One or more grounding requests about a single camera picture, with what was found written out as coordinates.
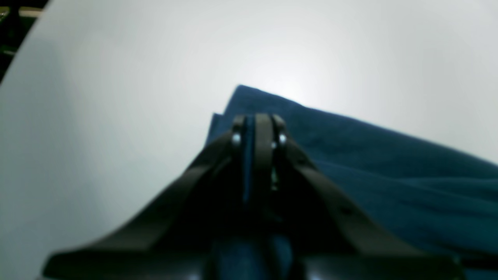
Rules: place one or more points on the dark blue T-shirt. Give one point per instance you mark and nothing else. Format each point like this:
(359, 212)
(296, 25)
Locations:
(436, 198)

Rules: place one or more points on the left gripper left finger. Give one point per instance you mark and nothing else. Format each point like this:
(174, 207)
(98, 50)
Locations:
(172, 237)

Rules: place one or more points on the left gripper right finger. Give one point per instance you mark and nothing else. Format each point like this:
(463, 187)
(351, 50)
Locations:
(360, 249)

